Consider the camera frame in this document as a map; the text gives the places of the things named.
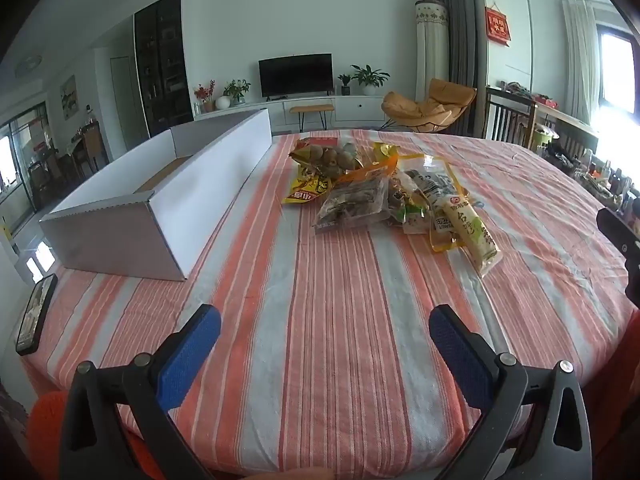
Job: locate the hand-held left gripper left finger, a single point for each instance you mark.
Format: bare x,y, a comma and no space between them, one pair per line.
190,355

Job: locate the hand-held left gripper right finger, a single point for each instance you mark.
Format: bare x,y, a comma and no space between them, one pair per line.
460,360

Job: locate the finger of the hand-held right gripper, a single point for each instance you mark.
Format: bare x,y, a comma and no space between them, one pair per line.
620,240

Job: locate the long white snack packet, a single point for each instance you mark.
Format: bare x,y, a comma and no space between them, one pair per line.
472,232

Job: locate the white cardboard box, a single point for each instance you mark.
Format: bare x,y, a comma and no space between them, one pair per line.
210,185

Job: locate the yellow-edged clear snack packet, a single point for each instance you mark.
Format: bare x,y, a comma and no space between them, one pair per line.
432,182

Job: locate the orange-topped packet dark snacks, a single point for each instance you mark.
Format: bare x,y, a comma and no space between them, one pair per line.
350,205

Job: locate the yellow snack packet red print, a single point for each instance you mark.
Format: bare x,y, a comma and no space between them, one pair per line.
305,190

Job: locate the green and yellow snack packet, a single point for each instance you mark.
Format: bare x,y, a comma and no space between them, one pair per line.
386,152

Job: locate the bag of kiwis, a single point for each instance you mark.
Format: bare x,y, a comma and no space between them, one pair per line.
340,156

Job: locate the cluttered wooden side table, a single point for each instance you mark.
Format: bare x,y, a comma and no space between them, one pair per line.
570,122

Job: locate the light green pot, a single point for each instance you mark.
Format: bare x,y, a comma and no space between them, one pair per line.
542,136

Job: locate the orange striped tablecloth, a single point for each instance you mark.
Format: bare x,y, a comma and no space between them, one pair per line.
325,310

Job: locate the black smartphone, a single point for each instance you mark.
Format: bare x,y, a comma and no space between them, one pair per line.
35,315

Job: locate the orange fabric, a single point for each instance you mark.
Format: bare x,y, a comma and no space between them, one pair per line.
45,425

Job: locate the dark wooden chair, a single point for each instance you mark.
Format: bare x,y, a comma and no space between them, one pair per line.
505,115

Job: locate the white sheer curtain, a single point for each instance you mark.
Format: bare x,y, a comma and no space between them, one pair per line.
582,60

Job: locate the wooden dining chair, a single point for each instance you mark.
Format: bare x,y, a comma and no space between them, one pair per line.
92,147

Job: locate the orange lounge chair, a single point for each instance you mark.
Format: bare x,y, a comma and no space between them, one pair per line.
425,105

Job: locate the white round vase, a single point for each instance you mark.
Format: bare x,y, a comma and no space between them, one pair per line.
223,102

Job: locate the grey curtain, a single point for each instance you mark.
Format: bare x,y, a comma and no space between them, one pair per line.
462,35

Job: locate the red flower arrangement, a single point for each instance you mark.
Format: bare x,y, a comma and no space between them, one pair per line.
204,92

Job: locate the white door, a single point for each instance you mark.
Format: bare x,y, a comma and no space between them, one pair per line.
122,100

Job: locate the covered standing air conditioner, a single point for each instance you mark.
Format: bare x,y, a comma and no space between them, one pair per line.
431,50

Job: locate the green plant in white pot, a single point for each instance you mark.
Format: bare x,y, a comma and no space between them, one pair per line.
236,90

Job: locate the white television cabinet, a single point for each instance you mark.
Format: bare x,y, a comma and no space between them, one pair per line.
360,107

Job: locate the wooden stool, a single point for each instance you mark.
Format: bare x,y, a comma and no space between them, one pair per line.
311,108

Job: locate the black display cabinet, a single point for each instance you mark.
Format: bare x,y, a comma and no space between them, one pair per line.
162,65

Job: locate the large green potted plant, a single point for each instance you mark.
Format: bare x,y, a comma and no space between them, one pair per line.
370,77

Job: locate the black television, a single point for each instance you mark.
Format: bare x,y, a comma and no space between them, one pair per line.
295,75

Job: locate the small green potted plant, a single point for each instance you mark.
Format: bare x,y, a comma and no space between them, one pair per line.
344,82

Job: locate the red wall hanging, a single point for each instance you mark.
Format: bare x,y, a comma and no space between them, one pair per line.
498,26

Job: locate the framed wall painting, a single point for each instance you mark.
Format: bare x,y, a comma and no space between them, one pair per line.
68,97

